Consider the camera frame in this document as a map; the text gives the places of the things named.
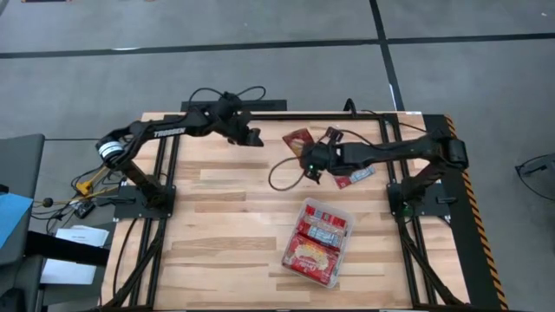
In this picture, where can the black power adapter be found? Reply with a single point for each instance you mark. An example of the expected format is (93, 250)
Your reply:
(83, 209)

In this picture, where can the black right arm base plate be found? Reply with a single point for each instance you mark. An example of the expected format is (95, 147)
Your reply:
(438, 210)

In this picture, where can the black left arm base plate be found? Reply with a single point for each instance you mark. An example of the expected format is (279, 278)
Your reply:
(126, 210)

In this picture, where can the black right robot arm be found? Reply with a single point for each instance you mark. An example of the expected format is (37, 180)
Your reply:
(390, 151)

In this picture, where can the black aluminium table frame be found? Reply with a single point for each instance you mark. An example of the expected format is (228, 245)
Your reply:
(277, 116)

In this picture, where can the white paper sheet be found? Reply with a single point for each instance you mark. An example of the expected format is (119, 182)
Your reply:
(82, 236)
(69, 273)

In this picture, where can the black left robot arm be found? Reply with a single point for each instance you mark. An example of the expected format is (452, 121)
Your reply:
(169, 130)

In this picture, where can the black armrest bar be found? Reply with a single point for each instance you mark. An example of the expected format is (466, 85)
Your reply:
(65, 253)

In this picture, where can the black mat hazard-striped edge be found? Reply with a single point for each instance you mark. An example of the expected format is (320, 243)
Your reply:
(474, 260)

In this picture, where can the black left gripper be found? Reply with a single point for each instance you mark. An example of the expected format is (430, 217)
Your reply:
(230, 113)

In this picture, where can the clear plastic basket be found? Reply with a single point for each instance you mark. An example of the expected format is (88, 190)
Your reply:
(349, 223)

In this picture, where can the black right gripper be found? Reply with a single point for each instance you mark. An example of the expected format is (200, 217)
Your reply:
(323, 158)

